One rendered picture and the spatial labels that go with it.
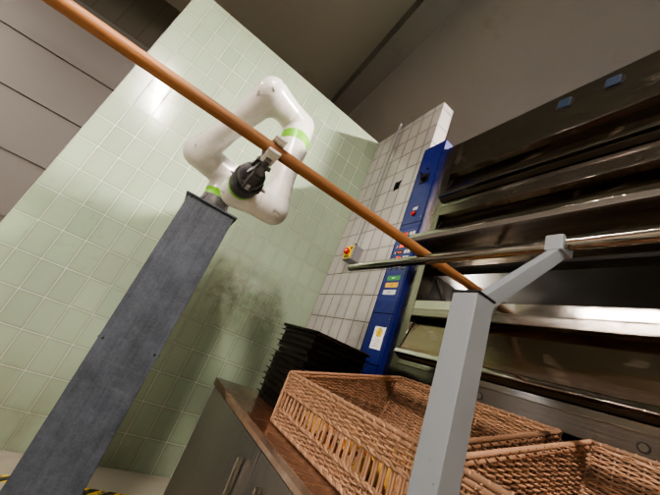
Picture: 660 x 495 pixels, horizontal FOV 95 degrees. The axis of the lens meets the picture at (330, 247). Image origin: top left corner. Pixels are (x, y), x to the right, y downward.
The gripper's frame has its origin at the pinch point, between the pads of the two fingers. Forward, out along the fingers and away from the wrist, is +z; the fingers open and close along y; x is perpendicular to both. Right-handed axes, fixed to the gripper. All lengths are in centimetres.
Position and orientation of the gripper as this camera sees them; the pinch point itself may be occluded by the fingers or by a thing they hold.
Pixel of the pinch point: (273, 150)
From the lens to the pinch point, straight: 75.5
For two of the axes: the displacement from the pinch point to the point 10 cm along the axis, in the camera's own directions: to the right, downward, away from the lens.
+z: 5.1, -1.2, -8.5
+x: -7.8, -4.8, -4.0
